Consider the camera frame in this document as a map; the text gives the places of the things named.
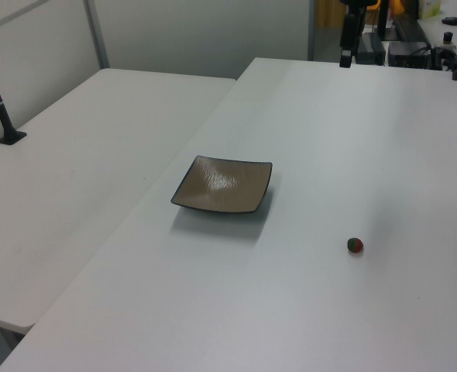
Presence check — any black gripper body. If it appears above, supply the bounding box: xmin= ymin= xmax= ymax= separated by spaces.
xmin=340 ymin=0 xmax=369 ymax=50

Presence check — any red green toy strawberry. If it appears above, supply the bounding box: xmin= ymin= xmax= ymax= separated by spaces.
xmin=346 ymin=236 xmax=366 ymax=255

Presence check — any square brown ceramic plate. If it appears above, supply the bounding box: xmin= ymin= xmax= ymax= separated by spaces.
xmin=170 ymin=154 xmax=274 ymax=215

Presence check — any black electronics box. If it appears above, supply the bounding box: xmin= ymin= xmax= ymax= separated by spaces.
xmin=387 ymin=40 xmax=434 ymax=67

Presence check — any white green carton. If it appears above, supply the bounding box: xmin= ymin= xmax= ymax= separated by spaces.
xmin=417 ymin=0 xmax=443 ymax=20

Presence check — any white side table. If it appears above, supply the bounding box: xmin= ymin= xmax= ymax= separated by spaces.
xmin=0 ymin=67 xmax=238 ymax=336

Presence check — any slim grey partition post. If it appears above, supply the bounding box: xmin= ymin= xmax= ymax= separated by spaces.
xmin=307 ymin=0 xmax=317 ymax=61

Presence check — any grey metal partition post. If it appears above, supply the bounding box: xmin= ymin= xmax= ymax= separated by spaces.
xmin=82 ymin=0 xmax=112 ymax=71

